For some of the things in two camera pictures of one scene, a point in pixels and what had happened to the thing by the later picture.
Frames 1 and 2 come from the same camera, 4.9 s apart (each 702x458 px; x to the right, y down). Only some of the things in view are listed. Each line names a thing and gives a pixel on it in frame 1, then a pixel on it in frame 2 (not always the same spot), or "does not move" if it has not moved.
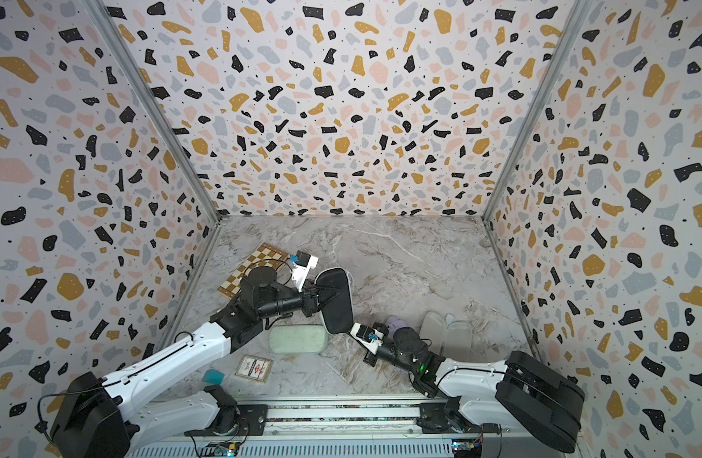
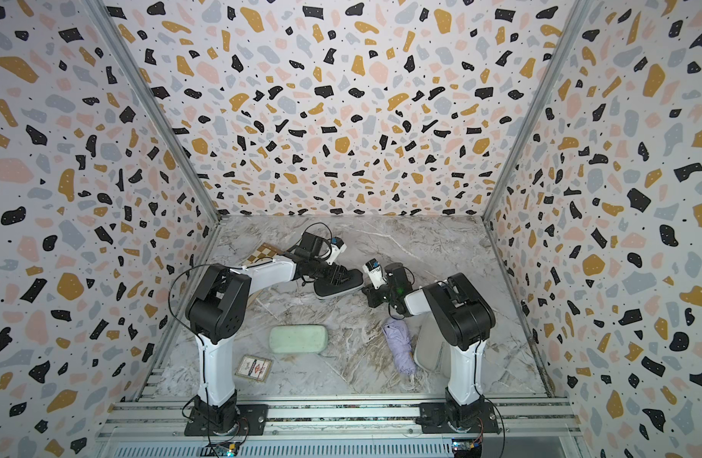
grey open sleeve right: (447, 337) does not move
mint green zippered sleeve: (298, 339) does not move
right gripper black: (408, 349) → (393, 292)
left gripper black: (310, 300) → (335, 278)
